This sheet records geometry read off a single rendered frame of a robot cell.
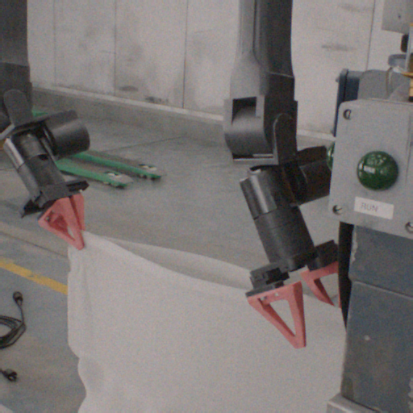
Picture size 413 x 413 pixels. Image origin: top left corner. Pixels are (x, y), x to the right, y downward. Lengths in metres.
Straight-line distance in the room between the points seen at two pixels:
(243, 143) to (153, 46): 6.88
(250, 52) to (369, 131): 0.33
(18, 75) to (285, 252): 0.53
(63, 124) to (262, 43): 0.44
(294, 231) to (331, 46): 5.68
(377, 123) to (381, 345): 0.20
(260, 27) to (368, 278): 0.35
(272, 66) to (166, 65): 6.77
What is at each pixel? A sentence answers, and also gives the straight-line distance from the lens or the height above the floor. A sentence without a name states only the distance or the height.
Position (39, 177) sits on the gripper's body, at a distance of 1.11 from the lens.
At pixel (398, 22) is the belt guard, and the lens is 0.98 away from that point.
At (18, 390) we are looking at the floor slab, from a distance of 2.75.
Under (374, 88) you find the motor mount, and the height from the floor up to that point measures 1.29.
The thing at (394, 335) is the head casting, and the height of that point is 1.14.
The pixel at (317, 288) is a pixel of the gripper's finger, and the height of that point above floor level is 1.06.
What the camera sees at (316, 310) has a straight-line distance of 0.88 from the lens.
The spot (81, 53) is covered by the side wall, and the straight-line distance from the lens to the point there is 8.49.
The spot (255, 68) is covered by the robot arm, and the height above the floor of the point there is 1.32.
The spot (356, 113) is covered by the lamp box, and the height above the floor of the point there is 1.32.
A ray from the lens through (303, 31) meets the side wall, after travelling 6.62.
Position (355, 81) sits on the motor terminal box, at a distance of 1.03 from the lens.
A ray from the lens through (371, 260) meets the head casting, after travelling 0.60.
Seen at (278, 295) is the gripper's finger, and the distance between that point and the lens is 0.80.
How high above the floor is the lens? 1.40
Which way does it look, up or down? 17 degrees down
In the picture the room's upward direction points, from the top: 3 degrees clockwise
